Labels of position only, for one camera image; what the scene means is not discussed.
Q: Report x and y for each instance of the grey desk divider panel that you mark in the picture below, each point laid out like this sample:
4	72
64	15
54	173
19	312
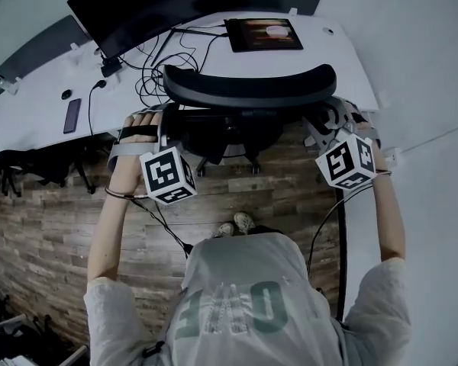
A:
42	40

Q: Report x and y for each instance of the thin wrist band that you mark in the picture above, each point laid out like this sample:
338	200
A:
116	194
383	172

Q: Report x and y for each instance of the white desk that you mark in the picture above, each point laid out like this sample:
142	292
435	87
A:
38	113

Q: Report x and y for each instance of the black adapter box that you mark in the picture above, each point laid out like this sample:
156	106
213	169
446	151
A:
110	68

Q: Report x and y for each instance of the person in white coat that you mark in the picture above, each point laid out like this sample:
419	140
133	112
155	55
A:
244	311

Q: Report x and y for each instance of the purple smartphone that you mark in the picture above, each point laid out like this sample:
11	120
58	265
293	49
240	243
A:
72	116

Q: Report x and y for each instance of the person's right forearm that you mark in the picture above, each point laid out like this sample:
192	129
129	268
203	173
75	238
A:
387	219

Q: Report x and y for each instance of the small black oval device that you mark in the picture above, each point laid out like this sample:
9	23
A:
66	94

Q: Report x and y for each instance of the person's left hand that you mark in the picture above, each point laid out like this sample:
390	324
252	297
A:
141	126

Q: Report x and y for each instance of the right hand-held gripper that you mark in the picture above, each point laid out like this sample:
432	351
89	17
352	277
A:
347	162

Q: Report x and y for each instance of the black mesh office chair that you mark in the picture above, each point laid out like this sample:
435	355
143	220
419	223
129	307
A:
252	90

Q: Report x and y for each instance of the person's left forearm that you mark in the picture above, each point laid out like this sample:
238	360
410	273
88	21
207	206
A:
110	223

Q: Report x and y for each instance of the white sneaker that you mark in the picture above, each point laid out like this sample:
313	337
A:
244	222
225	230

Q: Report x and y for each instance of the black tablet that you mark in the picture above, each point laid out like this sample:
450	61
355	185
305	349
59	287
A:
265	34

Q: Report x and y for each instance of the black computer monitor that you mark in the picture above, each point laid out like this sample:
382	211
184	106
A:
168	10

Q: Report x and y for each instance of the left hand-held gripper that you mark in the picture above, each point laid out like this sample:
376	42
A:
168	174

